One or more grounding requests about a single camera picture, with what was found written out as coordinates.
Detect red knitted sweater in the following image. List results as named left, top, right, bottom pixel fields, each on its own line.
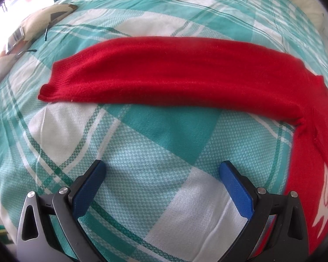
left=38, top=37, right=328, bottom=252

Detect patterned beige pillow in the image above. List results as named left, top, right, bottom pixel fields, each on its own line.
left=0, top=3, right=78, bottom=82

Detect teal plaid bed sheet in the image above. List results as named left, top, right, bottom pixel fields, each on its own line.
left=0, top=0, right=328, bottom=261

